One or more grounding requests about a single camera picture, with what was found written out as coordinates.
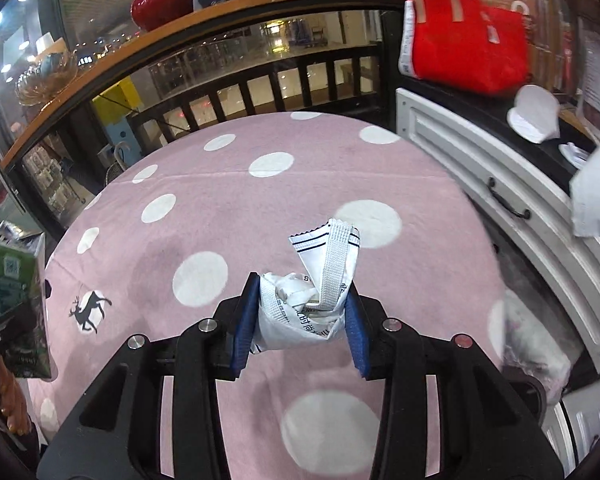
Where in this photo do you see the green white milk carton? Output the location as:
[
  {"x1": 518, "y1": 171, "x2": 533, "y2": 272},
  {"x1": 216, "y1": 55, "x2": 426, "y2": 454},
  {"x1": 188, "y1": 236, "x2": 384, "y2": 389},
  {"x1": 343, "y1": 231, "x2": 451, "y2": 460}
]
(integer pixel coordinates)
[{"x1": 0, "y1": 221, "x2": 54, "y2": 380}]

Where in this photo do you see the white wrapper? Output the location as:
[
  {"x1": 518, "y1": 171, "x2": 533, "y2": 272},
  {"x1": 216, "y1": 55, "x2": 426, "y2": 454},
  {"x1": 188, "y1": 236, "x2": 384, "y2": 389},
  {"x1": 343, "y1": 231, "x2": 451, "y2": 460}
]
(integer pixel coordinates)
[{"x1": 251, "y1": 218, "x2": 361, "y2": 353}]

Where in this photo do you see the white trash bag bin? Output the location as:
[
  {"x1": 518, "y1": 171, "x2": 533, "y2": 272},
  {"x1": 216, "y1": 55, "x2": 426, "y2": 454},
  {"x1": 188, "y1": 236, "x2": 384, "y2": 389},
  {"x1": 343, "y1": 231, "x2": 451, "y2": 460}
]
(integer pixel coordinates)
[{"x1": 502, "y1": 288, "x2": 572, "y2": 405}]

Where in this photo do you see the left hand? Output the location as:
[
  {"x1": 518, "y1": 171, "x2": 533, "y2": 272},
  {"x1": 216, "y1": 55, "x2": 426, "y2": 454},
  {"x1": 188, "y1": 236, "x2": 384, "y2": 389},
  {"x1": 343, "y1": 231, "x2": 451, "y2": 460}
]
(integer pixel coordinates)
[{"x1": 0, "y1": 356, "x2": 32, "y2": 437}]

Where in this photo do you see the pink polka dot tablecloth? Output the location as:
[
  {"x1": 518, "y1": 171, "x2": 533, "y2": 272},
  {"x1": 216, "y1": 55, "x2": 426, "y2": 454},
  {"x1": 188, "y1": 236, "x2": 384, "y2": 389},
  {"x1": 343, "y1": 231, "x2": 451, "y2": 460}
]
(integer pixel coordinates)
[{"x1": 29, "y1": 113, "x2": 504, "y2": 479}]

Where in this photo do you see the white drawer cabinet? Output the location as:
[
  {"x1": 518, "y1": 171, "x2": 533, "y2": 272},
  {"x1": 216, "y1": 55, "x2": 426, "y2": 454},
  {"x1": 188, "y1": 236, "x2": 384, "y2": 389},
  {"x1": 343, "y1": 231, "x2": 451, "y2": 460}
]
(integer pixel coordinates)
[{"x1": 396, "y1": 84, "x2": 600, "y2": 479}]

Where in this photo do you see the white paper bowl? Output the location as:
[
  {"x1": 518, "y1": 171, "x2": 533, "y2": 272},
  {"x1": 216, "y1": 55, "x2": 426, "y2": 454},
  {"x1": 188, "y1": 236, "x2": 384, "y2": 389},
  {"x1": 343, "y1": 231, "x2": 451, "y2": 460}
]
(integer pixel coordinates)
[{"x1": 507, "y1": 84, "x2": 560, "y2": 144}]

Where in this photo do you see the red insulated tote bag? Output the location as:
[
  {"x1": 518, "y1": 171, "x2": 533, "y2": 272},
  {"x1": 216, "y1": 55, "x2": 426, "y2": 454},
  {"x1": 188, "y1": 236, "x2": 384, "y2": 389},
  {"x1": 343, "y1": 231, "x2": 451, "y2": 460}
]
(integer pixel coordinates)
[{"x1": 398, "y1": 0, "x2": 529, "y2": 96}]

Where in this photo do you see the wooden railing with balusters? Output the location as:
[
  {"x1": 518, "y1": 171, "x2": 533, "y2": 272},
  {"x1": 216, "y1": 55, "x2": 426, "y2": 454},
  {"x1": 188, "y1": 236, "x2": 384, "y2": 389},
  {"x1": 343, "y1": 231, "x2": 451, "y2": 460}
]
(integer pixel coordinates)
[{"x1": 0, "y1": 0, "x2": 404, "y2": 240}]

